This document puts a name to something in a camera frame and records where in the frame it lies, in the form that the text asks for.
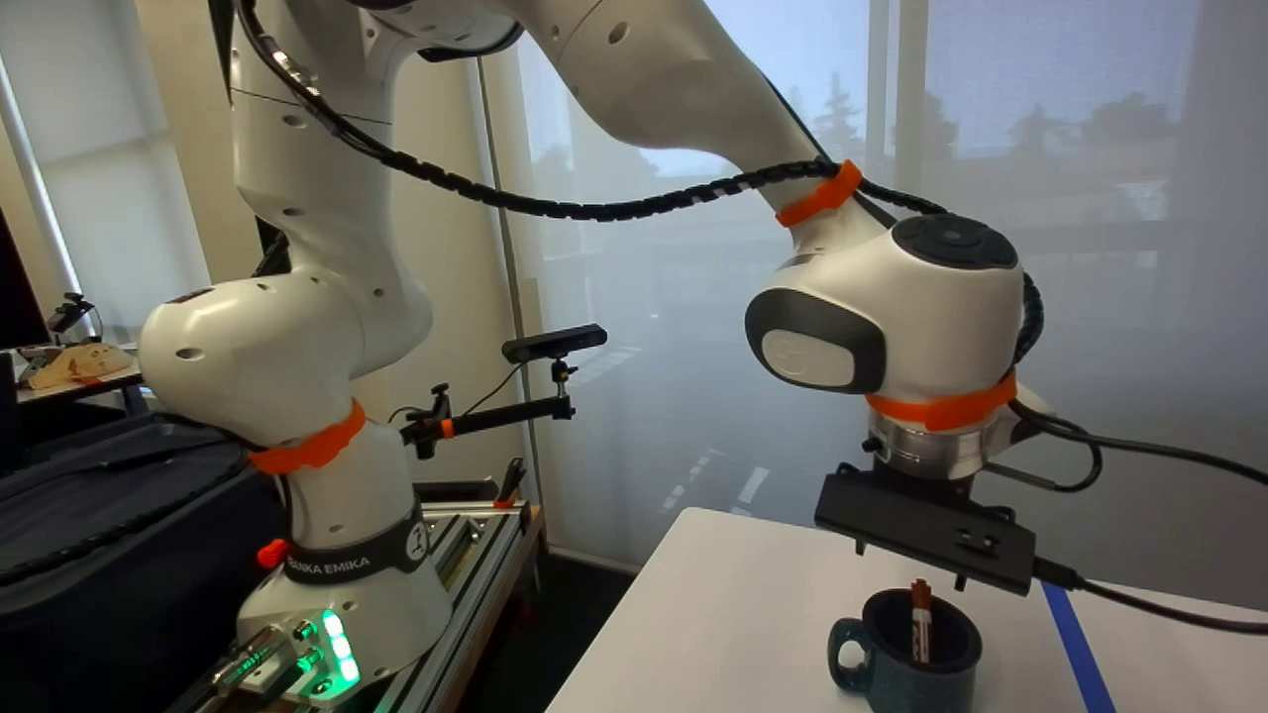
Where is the black camera on stand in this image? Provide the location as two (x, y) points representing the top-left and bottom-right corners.
(397, 321), (612, 462)

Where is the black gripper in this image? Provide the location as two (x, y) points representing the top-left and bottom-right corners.
(866, 417), (1012, 494)

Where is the black corrugated cable conduit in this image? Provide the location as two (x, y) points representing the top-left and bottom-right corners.
(209, 0), (956, 226)

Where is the dark teal mug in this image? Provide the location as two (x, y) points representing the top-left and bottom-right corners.
(828, 592), (981, 713)

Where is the blue tape line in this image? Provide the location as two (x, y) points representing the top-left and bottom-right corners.
(1043, 581), (1117, 713)

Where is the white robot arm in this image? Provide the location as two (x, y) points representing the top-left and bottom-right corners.
(138, 0), (1030, 675)

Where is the orange capped marker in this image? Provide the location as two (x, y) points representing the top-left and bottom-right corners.
(907, 577), (933, 664)

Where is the black camera cable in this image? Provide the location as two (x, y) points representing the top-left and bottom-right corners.
(981, 399), (1268, 639)

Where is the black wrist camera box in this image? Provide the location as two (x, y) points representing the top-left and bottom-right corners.
(817, 462), (1035, 594)

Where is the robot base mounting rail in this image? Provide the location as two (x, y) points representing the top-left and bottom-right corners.
(195, 475), (545, 713)

